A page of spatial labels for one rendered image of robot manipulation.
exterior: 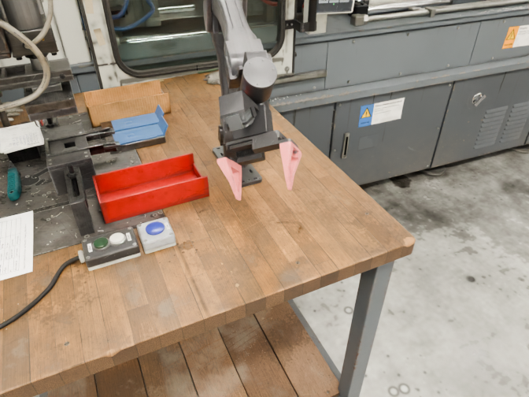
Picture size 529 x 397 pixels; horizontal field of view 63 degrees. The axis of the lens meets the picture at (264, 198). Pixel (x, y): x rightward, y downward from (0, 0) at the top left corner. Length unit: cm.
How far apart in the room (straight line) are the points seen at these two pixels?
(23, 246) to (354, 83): 162
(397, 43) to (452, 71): 41
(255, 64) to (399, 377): 140
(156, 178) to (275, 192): 31
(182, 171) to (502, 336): 152
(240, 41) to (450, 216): 197
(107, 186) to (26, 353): 44
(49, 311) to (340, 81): 163
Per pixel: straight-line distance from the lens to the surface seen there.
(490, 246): 251
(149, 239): 93
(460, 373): 194
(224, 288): 85
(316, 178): 113
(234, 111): 70
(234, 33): 88
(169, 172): 114
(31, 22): 108
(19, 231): 110
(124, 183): 113
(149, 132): 133
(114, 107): 144
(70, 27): 175
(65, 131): 127
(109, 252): 93
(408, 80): 234
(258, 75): 73
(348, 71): 213
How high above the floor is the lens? 154
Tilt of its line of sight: 38 degrees down
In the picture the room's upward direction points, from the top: straight up
